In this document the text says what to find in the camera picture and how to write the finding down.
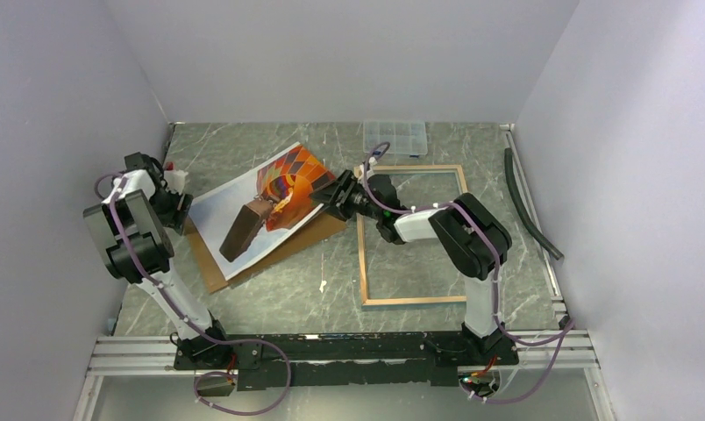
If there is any blue picture frame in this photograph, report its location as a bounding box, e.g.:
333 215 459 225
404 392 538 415
356 164 468 308

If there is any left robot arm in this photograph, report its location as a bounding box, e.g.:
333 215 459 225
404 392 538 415
82 153 232 368

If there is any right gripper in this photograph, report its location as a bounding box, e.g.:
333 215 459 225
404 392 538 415
309 170 382 222

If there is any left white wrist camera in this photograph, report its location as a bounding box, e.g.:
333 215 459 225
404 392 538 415
163 161 189 194

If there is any aluminium rail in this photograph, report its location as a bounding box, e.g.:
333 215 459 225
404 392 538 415
86 330 601 376

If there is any black hose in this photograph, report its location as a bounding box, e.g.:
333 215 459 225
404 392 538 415
503 146 565 260

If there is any hot air balloon photo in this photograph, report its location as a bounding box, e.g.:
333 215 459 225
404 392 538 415
189 142 335 281

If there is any brown backing board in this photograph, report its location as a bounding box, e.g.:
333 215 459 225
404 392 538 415
184 214 346 294

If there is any clear plastic organizer box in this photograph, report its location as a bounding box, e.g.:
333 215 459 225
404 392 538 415
363 120 428 157

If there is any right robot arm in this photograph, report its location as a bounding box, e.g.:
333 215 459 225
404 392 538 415
310 170 512 364

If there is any black base bar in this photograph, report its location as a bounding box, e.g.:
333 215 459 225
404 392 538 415
174 328 519 391

